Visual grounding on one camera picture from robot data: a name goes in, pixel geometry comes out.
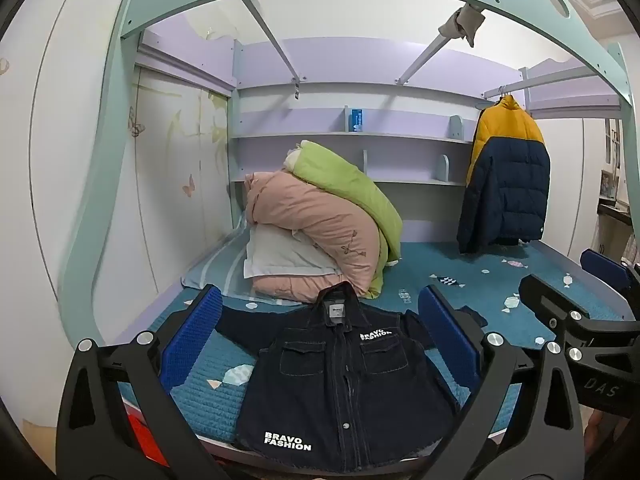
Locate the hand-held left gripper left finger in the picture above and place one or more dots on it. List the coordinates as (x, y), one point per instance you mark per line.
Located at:
(192, 335)

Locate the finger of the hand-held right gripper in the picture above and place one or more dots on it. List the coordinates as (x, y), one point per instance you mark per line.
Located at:
(602, 265)
(550, 300)

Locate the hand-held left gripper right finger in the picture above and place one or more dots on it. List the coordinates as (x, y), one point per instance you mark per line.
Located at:
(445, 335)

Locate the dark denim jacket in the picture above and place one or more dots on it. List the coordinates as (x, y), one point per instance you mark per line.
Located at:
(320, 385)

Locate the teal quilted bed mat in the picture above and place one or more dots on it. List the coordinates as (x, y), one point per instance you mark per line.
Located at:
(480, 305)

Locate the blue striped sheet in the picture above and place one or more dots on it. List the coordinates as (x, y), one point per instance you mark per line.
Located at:
(215, 270)

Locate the red object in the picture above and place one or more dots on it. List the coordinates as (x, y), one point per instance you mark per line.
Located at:
(145, 435)

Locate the white pillow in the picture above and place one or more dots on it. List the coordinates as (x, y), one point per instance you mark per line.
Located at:
(280, 255)

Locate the yellow and navy puffer jacket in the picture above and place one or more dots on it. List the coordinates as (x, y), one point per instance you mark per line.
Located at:
(505, 185)

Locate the white wardrobe with butterfly print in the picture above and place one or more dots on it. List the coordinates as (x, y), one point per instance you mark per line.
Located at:
(170, 185)

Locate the pink quilt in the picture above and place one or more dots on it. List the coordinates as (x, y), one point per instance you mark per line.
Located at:
(310, 215)

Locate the green quilt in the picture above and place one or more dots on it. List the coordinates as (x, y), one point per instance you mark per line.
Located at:
(350, 180)

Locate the small blue box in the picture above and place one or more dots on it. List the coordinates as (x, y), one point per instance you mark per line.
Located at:
(357, 120)

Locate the purple and white shelf unit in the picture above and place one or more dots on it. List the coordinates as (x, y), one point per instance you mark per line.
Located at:
(300, 125)

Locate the small picture frame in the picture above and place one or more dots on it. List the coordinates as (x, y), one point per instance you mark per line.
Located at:
(609, 184)

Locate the grey cloth on rail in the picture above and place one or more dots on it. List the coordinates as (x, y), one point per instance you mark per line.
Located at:
(462, 22)

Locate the mint green bunk bed frame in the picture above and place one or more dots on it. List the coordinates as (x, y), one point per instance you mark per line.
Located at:
(150, 5)

